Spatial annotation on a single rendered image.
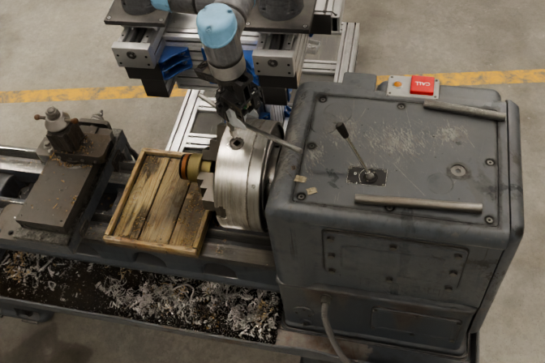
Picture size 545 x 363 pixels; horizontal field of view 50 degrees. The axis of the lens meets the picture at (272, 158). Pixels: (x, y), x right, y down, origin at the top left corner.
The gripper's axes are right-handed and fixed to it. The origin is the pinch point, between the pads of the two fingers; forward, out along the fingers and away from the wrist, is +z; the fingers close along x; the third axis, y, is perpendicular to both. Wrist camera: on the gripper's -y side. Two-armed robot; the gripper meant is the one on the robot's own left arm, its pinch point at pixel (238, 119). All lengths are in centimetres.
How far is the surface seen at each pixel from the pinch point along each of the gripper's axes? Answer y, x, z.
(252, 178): 5.8, -4.7, 15.7
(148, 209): -29, -23, 48
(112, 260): -35, -41, 64
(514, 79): 10, 176, 153
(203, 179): -9.9, -10.0, 25.5
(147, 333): -39, -50, 135
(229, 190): 2.0, -10.2, 18.0
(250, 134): -2.6, 4.0, 13.5
